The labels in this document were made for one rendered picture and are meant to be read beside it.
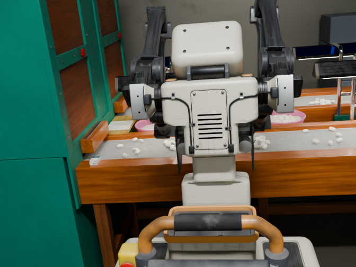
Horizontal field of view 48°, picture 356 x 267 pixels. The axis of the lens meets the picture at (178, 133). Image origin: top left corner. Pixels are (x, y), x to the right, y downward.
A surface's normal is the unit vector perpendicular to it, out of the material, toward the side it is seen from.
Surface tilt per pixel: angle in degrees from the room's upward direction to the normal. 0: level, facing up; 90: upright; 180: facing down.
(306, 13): 90
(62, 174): 90
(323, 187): 90
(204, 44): 48
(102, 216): 90
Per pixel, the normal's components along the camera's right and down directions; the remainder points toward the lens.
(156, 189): -0.08, 0.33
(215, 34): -0.14, -0.39
